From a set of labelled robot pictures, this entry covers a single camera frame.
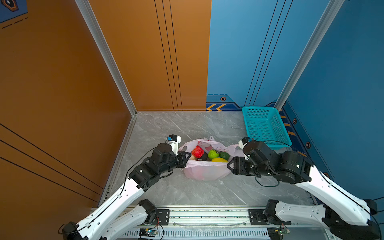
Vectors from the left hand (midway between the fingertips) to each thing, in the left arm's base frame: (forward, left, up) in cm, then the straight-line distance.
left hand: (192, 153), depth 70 cm
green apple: (+9, -12, -17) cm, 22 cm away
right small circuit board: (-29, -41, -23) cm, 55 cm away
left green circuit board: (-29, +21, -25) cm, 43 cm away
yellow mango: (+6, -16, -17) cm, 24 cm away
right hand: (-8, -16, +3) cm, 18 cm away
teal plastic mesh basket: (+39, -53, -22) cm, 70 cm away
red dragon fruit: (+8, -3, -13) cm, 15 cm away
